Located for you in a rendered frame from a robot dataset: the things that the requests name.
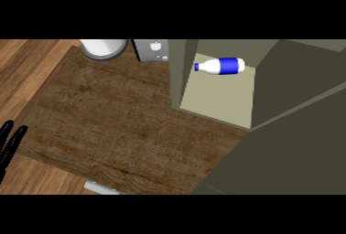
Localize pale grey block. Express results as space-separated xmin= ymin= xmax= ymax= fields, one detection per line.
xmin=82 ymin=180 xmax=122 ymax=196

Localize white bottle with blue label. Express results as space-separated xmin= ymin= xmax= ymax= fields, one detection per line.
xmin=193 ymin=57 xmax=246 ymax=77

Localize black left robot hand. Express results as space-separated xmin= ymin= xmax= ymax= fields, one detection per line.
xmin=0 ymin=120 xmax=29 ymax=186

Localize white round pot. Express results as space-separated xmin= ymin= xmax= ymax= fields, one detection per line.
xmin=78 ymin=38 xmax=129 ymax=62

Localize olive green cabinet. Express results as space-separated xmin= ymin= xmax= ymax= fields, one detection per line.
xmin=166 ymin=38 xmax=346 ymax=133

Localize grey appliance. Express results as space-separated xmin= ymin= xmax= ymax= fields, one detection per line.
xmin=131 ymin=38 xmax=169 ymax=63

